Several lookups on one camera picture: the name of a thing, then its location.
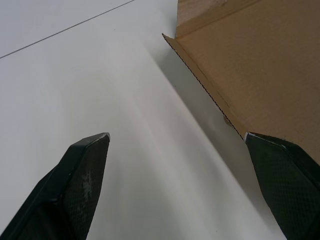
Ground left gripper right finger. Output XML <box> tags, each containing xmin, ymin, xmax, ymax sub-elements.
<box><xmin>244</xmin><ymin>131</ymin><xmax>320</xmax><ymax>240</ymax></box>

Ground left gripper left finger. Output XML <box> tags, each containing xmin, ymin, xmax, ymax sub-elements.
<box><xmin>0</xmin><ymin>132</ymin><xmax>112</xmax><ymax>240</ymax></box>

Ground brown cardboard pizza box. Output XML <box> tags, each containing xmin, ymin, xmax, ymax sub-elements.
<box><xmin>161</xmin><ymin>0</ymin><xmax>320</xmax><ymax>167</ymax></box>

